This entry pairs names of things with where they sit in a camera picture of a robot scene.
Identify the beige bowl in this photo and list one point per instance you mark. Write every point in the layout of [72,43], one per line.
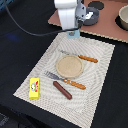
[123,14]

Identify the woven beige placemat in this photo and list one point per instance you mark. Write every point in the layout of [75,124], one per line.
[81,108]

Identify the yellow butter box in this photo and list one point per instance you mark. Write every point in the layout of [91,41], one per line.
[34,89]

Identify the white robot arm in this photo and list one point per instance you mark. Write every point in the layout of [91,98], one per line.
[67,4]

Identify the knife with orange handle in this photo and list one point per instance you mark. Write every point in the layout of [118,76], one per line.
[80,56]

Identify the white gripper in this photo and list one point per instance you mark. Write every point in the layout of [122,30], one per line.
[69,17]

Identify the black stove burner disc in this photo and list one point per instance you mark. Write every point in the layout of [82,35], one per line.
[96,4]

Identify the round wooden plate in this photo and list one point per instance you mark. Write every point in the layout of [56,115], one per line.
[69,66]

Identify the fork with orange handle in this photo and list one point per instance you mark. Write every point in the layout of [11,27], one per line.
[75,84]

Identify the white toy fish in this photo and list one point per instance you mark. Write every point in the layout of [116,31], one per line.
[89,15]

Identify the grey toy saucepan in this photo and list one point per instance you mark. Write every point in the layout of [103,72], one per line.
[92,16]

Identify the brown toy sausage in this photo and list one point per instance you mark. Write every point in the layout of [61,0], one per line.
[62,90]

